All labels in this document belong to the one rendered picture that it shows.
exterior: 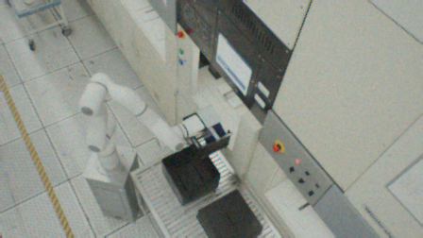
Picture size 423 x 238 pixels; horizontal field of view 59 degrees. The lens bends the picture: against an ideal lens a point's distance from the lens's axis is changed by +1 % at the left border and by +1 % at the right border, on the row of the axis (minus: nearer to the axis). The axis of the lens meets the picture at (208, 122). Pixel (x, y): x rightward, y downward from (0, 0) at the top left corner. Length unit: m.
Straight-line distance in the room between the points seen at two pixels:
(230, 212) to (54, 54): 2.73
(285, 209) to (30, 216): 2.02
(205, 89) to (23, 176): 1.75
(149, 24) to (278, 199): 1.74
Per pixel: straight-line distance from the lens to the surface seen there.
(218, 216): 2.24
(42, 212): 3.34
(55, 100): 3.87
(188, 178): 2.42
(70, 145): 3.55
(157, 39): 3.03
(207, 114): 2.06
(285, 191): 2.37
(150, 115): 1.84
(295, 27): 1.43
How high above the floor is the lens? 2.98
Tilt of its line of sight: 57 degrees down
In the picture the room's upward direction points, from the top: 7 degrees clockwise
